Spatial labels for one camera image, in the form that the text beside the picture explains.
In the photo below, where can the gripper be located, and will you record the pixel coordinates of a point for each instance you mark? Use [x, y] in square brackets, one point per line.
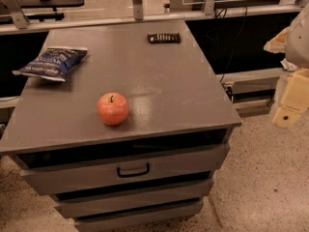
[298, 43]

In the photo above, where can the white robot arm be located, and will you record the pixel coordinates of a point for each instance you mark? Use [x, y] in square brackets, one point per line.
[293, 41]

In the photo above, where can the red apple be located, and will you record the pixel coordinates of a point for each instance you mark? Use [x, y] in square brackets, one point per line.
[112, 109]

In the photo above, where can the grey middle drawer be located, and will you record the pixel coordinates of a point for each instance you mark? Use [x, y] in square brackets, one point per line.
[135, 198]

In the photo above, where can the grey drawer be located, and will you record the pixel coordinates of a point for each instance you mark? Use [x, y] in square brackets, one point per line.
[185, 208]
[135, 198]
[110, 172]

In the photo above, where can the grey top drawer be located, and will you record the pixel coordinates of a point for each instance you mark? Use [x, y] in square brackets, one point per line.
[110, 172]

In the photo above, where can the grey drawer cabinet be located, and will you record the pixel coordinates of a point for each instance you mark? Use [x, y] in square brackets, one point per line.
[175, 102]

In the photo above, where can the grey bottom drawer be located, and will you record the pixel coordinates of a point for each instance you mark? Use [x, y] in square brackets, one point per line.
[185, 208]

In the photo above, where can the blue chip bag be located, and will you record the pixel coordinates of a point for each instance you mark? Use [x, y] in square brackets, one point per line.
[54, 64]

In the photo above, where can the black drawer handle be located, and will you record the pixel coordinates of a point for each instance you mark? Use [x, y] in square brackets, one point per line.
[133, 172]

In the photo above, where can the grey metal rail frame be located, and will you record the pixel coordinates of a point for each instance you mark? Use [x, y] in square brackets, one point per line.
[21, 23]

